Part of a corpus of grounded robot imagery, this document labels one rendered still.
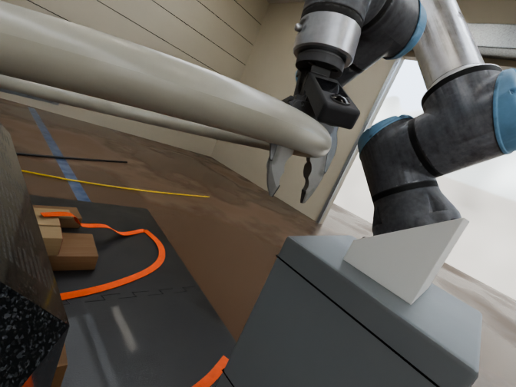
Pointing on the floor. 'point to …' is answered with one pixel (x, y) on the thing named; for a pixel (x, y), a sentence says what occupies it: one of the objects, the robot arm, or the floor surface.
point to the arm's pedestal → (349, 328)
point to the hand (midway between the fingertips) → (290, 192)
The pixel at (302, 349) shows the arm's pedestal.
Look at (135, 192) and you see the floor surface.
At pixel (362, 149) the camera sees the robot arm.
